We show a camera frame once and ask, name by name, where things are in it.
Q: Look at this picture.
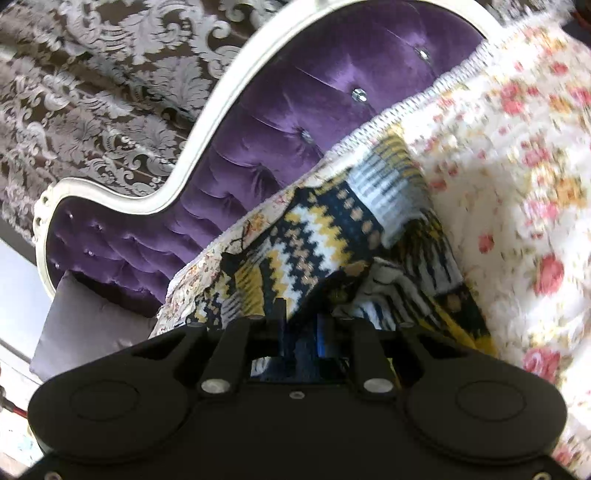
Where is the yellow navy patterned knit sweater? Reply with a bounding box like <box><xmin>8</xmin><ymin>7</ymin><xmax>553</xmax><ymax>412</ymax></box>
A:
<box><xmin>194</xmin><ymin>133</ymin><xmax>500</xmax><ymax>385</ymax></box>

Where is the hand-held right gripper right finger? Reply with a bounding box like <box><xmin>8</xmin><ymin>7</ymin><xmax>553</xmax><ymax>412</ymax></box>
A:
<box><xmin>315</xmin><ymin>315</ymin><xmax>469</xmax><ymax>400</ymax></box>

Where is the red cable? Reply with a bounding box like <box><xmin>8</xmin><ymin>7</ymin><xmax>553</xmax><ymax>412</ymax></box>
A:
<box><xmin>0</xmin><ymin>387</ymin><xmax>29</xmax><ymax>418</ymax></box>

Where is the floral quilted bedspread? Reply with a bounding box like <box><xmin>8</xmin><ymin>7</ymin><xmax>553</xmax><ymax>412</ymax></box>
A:
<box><xmin>152</xmin><ymin>13</ymin><xmax>591</xmax><ymax>480</ymax></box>

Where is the purple tufted headboard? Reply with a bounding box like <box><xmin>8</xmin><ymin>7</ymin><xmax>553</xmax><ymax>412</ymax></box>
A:
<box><xmin>32</xmin><ymin>0</ymin><xmax>514</xmax><ymax>320</ymax></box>

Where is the grey satin pillow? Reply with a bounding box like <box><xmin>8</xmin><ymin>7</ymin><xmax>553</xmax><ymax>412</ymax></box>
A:
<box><xmin>29</xmin><ymin>271</ymin><xmax>163</xmax><ymax>380</ymax></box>

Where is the brown silver damask curtain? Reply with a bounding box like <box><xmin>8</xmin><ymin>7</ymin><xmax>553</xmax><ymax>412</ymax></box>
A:
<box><xmin>0</xmin><ymin>0</ymin><xmax>324</xmax><ymax>243</ymax></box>

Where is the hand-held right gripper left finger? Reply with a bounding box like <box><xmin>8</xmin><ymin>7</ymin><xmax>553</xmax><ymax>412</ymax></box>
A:
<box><xmin>122</xmin><ymin>298</ymin><xmax>288</xmax><ymax>398</ymax></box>

